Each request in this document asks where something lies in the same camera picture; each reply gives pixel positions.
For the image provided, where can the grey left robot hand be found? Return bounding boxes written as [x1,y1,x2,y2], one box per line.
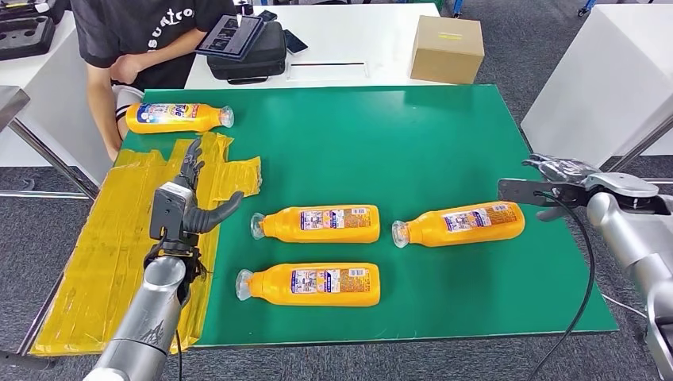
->
[175,137,245,235]

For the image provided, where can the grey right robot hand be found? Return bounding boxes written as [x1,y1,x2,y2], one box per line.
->
[521,153,601,222]

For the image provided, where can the orange detergent bottle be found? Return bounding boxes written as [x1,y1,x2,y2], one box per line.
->
[249,204,381,244]
[125,102,236,135]
[235,263,382,308]
[390,201,526,249]

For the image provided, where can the white table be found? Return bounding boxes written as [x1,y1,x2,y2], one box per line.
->
[520,4,673,172]

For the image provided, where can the yellow plastic sheet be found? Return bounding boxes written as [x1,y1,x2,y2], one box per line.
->
[29,131,263,357]

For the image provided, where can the brown cardboard box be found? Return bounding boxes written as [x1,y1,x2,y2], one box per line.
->
[409,15,485,86]

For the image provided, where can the green table board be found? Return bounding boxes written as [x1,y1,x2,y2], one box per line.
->
[119,83,619,349]

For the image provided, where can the black carry bag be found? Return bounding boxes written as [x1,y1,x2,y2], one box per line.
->
[206,21,288,85]

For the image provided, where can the white desk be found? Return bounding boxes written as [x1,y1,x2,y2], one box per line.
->
[183,2,449,90]
[0,15,114,187]

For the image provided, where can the black tablet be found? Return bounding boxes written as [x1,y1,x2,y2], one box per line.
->
[194,13,266,61]

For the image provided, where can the person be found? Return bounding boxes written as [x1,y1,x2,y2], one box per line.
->
[69,0,237,163]

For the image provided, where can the grey metal side table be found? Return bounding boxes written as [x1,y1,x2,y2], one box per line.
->
[0,85,101,201]

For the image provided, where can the black equipment case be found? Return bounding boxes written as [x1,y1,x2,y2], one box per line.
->
[0,0,67,22]

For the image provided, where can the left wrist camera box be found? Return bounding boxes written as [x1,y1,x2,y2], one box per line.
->
[149,182,194,243]

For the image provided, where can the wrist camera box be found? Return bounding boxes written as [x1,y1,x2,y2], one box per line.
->
[497,177,590,209]
[149,182,194,243]

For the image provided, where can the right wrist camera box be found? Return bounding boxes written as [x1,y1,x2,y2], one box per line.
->
[497,177,590,209]

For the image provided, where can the metal table frame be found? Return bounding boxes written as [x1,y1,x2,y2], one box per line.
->
[604,113,673,185]

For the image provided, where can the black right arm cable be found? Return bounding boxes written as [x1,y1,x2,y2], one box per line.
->
[525,191,596,381]

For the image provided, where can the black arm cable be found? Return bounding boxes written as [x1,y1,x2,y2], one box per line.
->
[171,328,184,381]
[525,191,596,381]

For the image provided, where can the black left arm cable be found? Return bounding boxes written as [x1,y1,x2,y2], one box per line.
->
[171,328,184,381]

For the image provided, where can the white floor cable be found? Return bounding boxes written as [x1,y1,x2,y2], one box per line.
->
[602,293,648,319]

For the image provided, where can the desk cable slot cover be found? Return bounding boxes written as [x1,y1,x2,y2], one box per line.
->
[287,61,369,82]

